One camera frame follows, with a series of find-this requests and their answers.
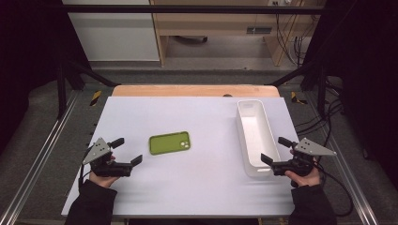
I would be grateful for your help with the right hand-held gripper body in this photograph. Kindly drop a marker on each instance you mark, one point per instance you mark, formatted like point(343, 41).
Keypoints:
point(313, 148)

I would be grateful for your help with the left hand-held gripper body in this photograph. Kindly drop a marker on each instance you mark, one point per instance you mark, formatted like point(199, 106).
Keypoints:
point(99, 151)

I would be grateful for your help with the white plastic storage bin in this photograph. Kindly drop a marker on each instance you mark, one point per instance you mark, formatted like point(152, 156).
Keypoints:
point(255, 131)

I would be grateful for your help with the green phone case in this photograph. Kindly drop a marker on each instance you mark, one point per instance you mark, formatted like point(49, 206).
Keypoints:
point(167, 143)

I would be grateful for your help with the person's left hand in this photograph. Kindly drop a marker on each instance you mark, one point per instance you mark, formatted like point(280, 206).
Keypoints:
point(102, 181)

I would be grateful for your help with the person's right hand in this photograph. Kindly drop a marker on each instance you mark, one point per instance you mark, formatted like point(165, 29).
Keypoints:
point(306, 180)

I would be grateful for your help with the yellow black hazard tape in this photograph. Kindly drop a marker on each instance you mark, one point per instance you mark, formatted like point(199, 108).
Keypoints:
point(295, 98)
point(95, 97)

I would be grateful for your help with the white table mat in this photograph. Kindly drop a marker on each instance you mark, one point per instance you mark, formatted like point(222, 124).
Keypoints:
point(200, 187)

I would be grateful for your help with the wooden table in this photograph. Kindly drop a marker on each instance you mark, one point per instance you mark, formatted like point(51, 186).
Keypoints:
point(187, 90)

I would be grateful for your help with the black curtain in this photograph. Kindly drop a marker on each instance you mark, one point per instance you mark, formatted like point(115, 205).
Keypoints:
point(28, 62)
point(369, 78)

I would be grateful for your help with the white cabinet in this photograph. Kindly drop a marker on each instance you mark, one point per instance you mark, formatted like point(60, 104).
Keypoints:
point(115, 37)

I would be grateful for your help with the grey power strip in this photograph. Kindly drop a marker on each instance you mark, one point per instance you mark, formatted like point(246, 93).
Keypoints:
point(259, 30)

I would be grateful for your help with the wooden desk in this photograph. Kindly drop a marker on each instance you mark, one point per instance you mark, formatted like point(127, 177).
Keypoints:
point(219, 22)

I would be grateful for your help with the aluminium rail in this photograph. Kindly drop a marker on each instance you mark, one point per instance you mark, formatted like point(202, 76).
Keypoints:
point(347, 175)
point(40, 156)

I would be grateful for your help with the black frame stand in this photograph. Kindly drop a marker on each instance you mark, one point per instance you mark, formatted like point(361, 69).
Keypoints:
point(61, 90)
point(321, 90)

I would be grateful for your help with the black horizontal frame bar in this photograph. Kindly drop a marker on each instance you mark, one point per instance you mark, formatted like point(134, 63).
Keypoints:
point(187, 9)

